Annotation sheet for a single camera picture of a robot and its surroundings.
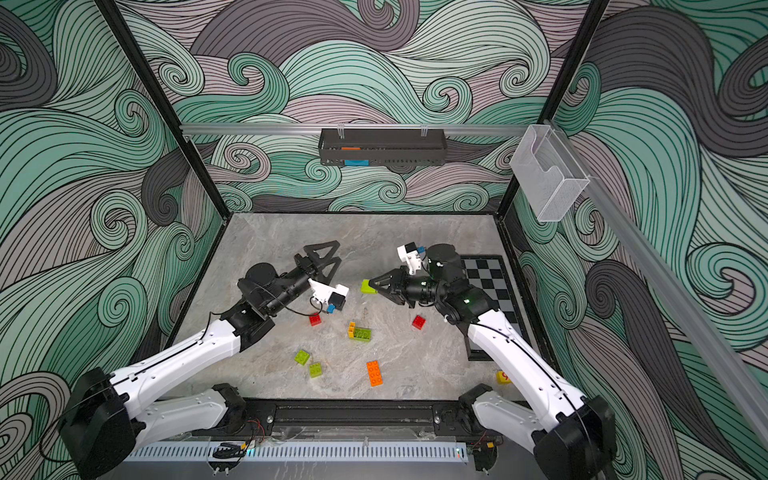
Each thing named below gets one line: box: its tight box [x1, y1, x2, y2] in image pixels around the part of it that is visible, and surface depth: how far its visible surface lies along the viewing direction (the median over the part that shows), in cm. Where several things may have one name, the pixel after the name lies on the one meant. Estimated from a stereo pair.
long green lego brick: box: [353, 327, 373, 342], surface depth 88 cm
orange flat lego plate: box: [366, 360, 384, 387], surface depth 82 cm
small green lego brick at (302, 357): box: [294, 349, 310, 366], surface depth 83 cm
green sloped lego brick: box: [360, 279, 379, 295], surface depth 69 cm
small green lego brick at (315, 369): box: [309, 362, 323, 378], surface depth 81 cm
